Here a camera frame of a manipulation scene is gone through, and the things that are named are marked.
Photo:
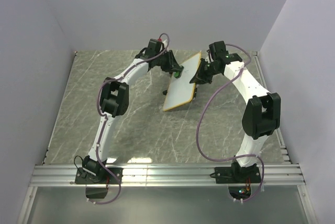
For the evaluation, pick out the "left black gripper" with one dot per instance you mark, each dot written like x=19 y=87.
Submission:
x=173 y=65

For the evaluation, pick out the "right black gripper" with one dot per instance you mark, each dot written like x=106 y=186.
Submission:
x=198 y=76

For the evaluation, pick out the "orange framed whiteboard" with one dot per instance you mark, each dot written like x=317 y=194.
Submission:
x=180 y=91

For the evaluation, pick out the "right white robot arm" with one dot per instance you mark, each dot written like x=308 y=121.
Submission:
x=262 y=112

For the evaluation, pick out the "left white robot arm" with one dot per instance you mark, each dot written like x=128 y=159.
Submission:
x=113 y=102

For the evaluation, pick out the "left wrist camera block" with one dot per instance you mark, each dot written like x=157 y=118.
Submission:
x=155 y=47

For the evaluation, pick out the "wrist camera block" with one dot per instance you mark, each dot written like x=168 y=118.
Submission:
x=155 y=47
x=217 y=50

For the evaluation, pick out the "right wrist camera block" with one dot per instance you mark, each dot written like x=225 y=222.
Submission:
x=217 y=50

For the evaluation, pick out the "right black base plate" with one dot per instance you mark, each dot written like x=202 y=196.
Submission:
x=228 y=175

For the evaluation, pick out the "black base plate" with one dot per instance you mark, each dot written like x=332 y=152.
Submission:
x=228 y=175
x=84 y=177

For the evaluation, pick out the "aluminium mounting rail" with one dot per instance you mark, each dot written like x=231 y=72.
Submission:
x=163 y=175

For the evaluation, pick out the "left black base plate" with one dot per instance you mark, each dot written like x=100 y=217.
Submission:
x=84 y=177

